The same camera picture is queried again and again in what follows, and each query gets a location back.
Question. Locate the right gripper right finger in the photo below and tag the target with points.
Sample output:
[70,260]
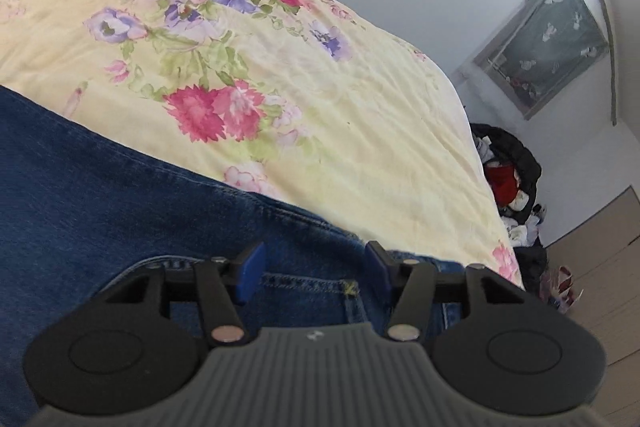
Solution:
[488,339]

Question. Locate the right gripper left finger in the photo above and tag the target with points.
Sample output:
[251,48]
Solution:
[144,338]

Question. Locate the blue denim jeans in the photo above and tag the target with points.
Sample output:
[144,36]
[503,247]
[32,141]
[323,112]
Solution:
[79,213]

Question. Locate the red white item on floor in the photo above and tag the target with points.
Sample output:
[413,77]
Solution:
[563,296]

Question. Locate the dark clothes pile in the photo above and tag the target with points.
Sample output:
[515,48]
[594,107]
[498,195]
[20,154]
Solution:
[513,173]

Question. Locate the grey patterned window curtain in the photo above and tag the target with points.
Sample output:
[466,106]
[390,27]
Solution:
[539,51]

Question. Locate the floral yellow bed quilt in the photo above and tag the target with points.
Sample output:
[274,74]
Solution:
[300,100]

